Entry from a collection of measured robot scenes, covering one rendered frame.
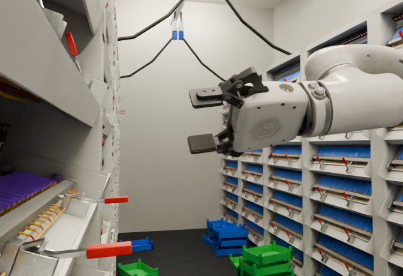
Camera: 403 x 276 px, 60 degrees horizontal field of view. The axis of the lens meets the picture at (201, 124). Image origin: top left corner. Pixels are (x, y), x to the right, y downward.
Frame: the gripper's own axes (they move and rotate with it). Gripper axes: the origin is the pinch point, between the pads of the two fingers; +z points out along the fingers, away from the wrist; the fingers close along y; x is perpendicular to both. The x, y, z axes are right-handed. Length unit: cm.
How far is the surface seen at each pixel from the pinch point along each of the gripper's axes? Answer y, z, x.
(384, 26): 49, -116, 97
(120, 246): -7.7, 10.8, -20.1
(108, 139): 71, 20, 65
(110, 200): 12.2, 13.5, -2.5
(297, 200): 188, -103, 88
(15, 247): -9.1, 18.3, -19.3
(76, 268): 35.5, 23.2, -1.7
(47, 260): -8.2, 16.2, -20.4
